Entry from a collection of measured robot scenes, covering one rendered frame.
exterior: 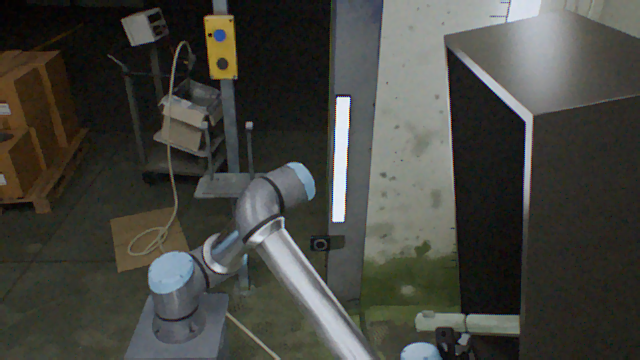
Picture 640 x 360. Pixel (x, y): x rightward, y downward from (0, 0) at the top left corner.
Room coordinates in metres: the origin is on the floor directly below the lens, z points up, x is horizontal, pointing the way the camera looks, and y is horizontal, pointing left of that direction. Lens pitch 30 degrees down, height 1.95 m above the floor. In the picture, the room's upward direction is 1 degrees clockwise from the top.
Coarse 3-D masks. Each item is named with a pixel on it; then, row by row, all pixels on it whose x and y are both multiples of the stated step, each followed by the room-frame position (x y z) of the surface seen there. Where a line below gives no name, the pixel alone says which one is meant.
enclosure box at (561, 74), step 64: (448, 64) 1.42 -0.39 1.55; (512, 64) 1.08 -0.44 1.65; (576, 64) 1.01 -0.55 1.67; (512, 128) 1.43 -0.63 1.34; (576, 128) 0.82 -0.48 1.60; (512, 192) 1.43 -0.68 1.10; (576, 192) 0.82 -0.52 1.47; (512, 256) 1.44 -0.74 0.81; (576, 256) 0.83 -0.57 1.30; (576, 320) 0.83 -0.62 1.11
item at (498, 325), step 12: (432, 312) 1.07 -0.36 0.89; (420, 324) 1.06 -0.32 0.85; (432, 324) 1.04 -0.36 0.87; (444, 324) 1.03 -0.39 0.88; (456, 324) 1.02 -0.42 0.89; (468, 324) 1.00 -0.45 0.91; (480, 324) 0.99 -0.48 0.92; (492, 324) 0.98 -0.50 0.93; (504, 324) 0.97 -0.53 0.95; (516, 324) 0.96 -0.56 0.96; (456, 336) 1.01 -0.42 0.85; (516, 336) 0.95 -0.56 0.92
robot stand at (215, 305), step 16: (208, 304) 1.34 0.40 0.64; (224, 304) 1.34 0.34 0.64; (144, 320) 1.26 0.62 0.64; (208, 320) 1.26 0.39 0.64; (224, 320) 1.34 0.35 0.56; (144, 336) 1.19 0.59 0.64; (208, 336) 1.19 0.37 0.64; (224, 336) 1.31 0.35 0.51; (128, 352) 1.12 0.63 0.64; (144, 352) 1.12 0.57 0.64; (160, 352) 1.12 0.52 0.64; (176, 352) 1.12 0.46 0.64; (192, 352) 1.12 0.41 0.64; (208, 352) 1.12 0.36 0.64; (224, 352) 1.27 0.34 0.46
